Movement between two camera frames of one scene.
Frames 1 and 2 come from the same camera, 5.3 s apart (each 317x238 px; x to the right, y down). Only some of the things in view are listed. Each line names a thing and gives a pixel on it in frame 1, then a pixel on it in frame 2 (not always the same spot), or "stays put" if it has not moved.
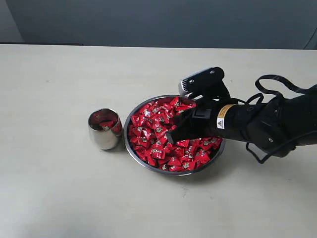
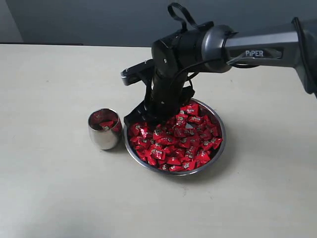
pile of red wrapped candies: (149, 125) stays put
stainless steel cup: (105, 128) stays put
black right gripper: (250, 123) to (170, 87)
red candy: (108, 124) stays put
